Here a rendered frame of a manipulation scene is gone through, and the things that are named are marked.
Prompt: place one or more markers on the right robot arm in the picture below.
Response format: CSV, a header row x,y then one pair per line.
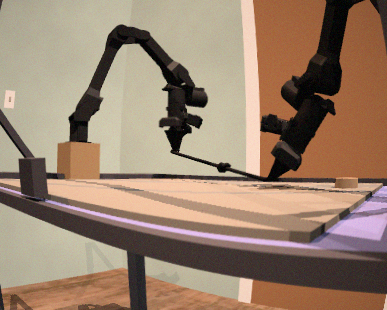
x,y
323,74

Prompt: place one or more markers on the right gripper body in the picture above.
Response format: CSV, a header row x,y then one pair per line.
x,y
299,136

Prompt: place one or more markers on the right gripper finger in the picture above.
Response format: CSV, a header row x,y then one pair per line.
x,y
277,170

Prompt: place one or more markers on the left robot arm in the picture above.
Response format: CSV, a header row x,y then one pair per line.
x,y
173,72

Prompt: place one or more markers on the black rope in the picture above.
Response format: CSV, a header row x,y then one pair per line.
x,y
222,167

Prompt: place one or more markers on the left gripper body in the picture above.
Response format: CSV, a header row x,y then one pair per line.
x,y
174,110

